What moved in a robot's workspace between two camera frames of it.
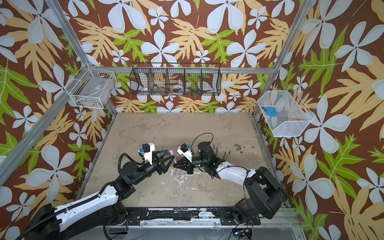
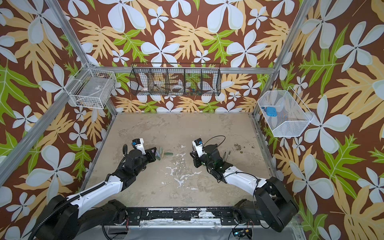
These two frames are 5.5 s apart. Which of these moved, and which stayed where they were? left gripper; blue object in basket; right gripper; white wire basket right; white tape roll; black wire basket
Moved: right gripper; left gripper
Stayed: white wire basket right; black wire basket; white tape roll; blue object in basket
